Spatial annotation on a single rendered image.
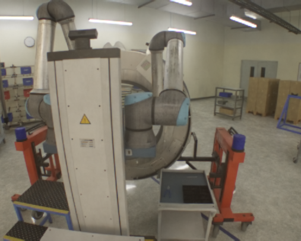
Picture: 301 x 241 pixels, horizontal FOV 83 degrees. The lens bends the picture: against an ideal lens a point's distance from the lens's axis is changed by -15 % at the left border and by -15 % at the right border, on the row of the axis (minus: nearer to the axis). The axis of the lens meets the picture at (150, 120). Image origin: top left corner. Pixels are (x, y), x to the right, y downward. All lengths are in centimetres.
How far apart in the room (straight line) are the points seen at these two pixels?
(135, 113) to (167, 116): 16
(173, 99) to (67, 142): 57
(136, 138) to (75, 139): 31
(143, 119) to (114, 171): 30
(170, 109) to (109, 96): 30
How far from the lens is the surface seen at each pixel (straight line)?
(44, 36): 132
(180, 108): 96
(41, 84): 128
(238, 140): 184
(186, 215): 208
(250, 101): 810
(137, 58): 189
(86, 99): 92
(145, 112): 97
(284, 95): 756
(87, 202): 118
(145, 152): 104
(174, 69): 114
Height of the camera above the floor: 170
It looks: 16 degrees down
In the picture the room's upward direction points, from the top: straight up
